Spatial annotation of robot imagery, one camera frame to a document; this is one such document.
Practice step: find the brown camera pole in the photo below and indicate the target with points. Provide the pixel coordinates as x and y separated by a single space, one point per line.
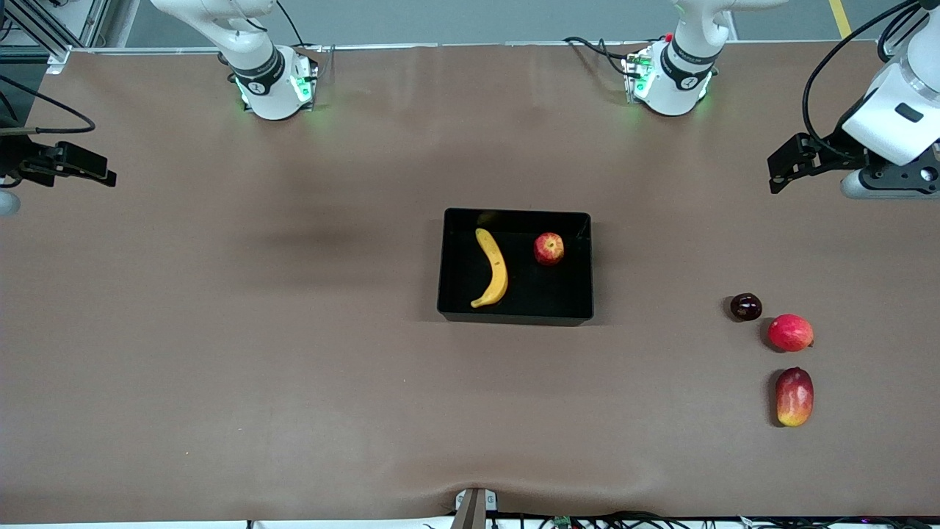
470 516

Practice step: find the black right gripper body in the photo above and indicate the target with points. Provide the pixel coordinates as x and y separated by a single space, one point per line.
15 160

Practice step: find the round red peach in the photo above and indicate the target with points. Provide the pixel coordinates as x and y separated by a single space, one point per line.
790 333

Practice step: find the small green circuit board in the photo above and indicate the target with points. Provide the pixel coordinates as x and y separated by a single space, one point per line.
562 522

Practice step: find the black plastic box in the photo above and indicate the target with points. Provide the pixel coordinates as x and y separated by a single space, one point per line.
543 294

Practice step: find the grey metal bracket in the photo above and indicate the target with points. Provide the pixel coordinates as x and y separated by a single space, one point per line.
490 501

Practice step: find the yellow banana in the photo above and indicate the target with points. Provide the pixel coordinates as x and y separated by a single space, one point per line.
499 272

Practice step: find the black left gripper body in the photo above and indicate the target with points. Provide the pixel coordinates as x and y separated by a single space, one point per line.
839 148

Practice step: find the aluminium frame profile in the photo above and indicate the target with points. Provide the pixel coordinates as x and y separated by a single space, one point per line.
890 48
94 22

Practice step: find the red yellow mango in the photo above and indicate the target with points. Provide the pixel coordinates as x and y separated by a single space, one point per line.
794 397

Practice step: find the small red apple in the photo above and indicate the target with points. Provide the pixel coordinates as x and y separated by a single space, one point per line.
549 249

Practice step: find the aluminium table edge rail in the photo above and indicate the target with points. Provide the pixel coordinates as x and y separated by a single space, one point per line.
477 45

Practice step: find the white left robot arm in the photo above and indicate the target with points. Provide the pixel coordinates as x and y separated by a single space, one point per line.
679 81

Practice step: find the dark purple plum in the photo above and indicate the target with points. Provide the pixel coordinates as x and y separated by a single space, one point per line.
745 307

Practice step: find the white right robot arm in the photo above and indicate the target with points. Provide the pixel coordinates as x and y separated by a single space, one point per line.
268 88

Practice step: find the brown table cover sheet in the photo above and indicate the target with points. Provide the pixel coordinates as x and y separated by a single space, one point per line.
367 404

